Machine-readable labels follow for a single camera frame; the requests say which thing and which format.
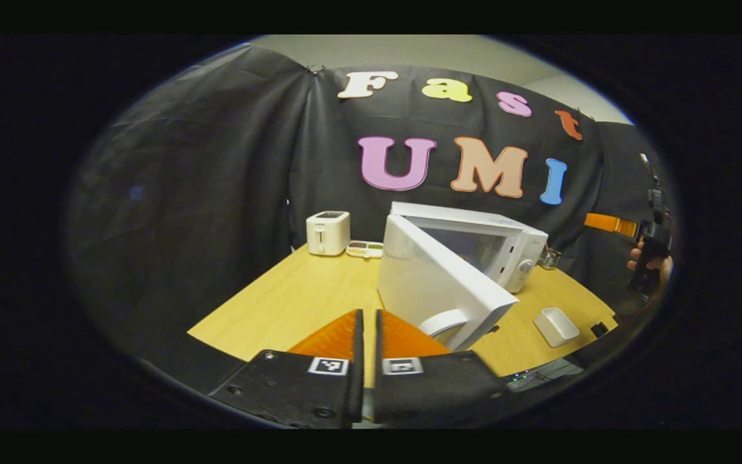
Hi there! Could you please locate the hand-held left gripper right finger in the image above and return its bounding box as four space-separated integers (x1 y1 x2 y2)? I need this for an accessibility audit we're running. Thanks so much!
374 309 515 427

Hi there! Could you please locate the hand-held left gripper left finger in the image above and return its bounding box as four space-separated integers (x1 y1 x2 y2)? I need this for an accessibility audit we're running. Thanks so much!
207 309 365 429

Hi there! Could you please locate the white microwave oven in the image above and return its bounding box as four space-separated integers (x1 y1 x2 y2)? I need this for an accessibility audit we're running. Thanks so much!
377 201 549 352

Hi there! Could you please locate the small white tray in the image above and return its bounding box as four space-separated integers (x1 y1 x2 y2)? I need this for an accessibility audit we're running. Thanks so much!
345 240 385 259

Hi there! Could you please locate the white rectangular dish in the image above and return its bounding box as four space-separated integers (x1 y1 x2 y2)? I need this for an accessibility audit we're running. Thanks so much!
533 307 581 349

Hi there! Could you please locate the white toaster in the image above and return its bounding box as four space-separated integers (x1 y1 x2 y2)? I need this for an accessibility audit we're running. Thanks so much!
306 210 351 257

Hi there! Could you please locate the grey device with lights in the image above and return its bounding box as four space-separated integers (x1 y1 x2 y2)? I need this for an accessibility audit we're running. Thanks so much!
506 358 585 392

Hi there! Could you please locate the black backdrop cloth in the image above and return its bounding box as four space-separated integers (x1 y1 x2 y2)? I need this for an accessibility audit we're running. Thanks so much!
68 44 674 362

